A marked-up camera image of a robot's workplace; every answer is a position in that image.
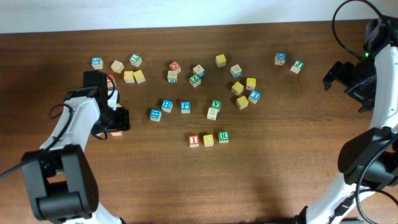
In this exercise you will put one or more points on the blue block lower centre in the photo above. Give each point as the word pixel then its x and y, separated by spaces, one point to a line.
pixel 155 115

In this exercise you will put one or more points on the plain wooden block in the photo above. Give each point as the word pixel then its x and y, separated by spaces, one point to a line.
pixel 117 66

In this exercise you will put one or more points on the red block upper left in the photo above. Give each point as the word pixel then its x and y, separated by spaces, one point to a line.
pixel 110 81

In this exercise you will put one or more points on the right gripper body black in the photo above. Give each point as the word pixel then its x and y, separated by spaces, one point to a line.
pixel 358 80

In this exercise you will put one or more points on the pale wooden block centre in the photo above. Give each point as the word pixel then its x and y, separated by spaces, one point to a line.
pixel 212 113

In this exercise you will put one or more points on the blue block far left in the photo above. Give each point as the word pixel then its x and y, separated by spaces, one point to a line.
pixel 97 63

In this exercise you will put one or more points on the red number block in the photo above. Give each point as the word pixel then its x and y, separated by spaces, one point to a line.
pixel 175 66

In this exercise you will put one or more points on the yellow block lower cluster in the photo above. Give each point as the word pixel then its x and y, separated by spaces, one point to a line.
pixel 242 102

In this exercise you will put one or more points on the green R block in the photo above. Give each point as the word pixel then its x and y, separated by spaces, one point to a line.
pixel 223 137

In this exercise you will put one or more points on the green Z block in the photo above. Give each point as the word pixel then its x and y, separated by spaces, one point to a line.
pixel 195 80

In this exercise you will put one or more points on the green J block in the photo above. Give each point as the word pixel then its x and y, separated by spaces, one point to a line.
pixel 297 66

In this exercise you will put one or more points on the yellow block right pair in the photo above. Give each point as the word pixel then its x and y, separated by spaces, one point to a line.
pixel 139 76

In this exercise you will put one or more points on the yellow block centre right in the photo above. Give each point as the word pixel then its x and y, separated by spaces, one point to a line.
pixel 237 88

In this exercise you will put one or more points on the red I block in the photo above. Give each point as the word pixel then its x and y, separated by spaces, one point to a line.
pixel 194 141

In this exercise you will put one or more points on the yellow block left pair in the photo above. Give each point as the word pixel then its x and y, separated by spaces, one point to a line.
pixel 129 76

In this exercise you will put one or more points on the blue block right cluster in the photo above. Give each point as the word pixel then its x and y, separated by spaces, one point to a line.
pixel 254 96

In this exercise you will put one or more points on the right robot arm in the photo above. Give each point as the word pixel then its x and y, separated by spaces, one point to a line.
pixel 367 163

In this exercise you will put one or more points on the yellow block top centre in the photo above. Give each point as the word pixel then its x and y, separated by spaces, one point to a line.
pixel 220 60

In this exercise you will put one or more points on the blue X block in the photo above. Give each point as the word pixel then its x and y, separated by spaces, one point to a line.
pixel 280 58

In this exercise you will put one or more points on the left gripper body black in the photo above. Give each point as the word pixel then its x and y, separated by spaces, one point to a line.
pixel 115 120

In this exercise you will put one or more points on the wooden block blue side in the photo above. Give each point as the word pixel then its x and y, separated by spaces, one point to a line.
pixel 199 70

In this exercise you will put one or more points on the red A block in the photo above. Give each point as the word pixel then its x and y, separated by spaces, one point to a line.
pixel 116 133

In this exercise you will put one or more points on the blue P block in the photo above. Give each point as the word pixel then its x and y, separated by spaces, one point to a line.
pixel 185 107

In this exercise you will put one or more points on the green L block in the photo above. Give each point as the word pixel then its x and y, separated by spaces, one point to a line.
pixel 135 60

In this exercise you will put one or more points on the wooden block green side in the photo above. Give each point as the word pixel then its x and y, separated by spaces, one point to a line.
pixel 172 76

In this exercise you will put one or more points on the yellow block upper right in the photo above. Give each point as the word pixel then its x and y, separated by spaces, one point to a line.
pixel 250 83

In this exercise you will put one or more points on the green V block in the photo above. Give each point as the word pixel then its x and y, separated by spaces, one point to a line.
pixel 216 104

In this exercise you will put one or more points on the wooden block blue edge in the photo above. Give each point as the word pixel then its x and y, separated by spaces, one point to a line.
pixel 236 71

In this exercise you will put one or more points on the yellow C block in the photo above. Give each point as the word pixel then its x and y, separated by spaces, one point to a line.
pixel 208 140

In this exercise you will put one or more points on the yellow block pair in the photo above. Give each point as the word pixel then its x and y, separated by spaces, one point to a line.
pixel 139 76
pixel 129 76

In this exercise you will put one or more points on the blue H block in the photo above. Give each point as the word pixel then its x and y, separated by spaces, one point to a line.
pixel 167 106

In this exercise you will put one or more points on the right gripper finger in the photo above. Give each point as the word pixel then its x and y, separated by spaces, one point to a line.
pixel 365 108
pixel 331 75

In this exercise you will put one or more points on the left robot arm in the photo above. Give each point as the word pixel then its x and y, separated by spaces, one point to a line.
pixel 58 178

